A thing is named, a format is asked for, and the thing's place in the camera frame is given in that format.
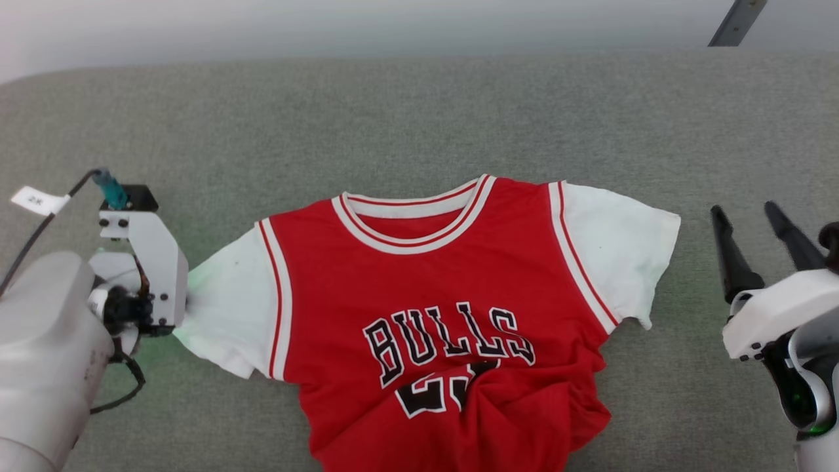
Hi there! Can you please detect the short black looped cable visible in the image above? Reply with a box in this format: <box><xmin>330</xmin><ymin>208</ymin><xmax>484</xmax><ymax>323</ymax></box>
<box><xmin>90</xmin><ymin>353</ymin><xmax>146</xmax><ymax>415</ymax></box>

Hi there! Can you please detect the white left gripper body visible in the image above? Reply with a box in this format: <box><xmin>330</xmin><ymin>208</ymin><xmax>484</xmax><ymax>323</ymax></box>
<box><xmin>98</xmin><ymin>210</ymin><xmax>189</xmax><ymax>329</ymax></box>

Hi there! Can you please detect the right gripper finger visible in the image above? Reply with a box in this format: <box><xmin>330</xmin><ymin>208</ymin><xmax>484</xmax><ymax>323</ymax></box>
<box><xmin>711</xmin><ymin>205</ymin><xmax>765</xmax><ymax>304</ymax></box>
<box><xmin>765</xmin><ymin>201</ymin><xmax>827</xmax><ymax>271</ymax></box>

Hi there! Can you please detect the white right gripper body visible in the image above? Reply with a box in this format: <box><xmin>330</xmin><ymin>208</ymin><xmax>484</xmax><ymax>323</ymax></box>
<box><xmin>722</xmin><ymin>267</ymin><xmax>839</xmax><ymax>362</ymax></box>

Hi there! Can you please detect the grey metal bar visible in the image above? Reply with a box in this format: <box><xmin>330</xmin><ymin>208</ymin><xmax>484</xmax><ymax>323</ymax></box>
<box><xmin>708</xmin><ymin>0</ymin><xmax>768</xmax><ymax>47</ymax></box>

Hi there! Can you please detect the red white Bulls jersey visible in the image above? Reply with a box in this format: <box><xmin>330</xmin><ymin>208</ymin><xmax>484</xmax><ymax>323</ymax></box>
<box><xmin>174</xmin><ymin>174</ymin><xmax>681</xmax><ymax>472</ymax></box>

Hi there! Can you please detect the long black cable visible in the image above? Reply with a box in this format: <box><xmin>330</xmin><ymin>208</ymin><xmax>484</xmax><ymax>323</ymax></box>
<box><xmin>0</xmin><ymin>170</ymin><xmax>102</xmax><ymax>296</ymax></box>

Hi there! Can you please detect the teal cable connector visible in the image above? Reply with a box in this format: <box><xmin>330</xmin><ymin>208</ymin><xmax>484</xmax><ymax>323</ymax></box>
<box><xmin>92</xmin><ymin>168</ymin><xmax>129</xmax><ymax>210</ymax></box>

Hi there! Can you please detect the white cable label tag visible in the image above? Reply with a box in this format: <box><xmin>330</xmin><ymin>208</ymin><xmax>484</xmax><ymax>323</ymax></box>
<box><xmin>10</xmin><ymin>186</ymin><xmax>70</xmax><ymax>216</ymax></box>

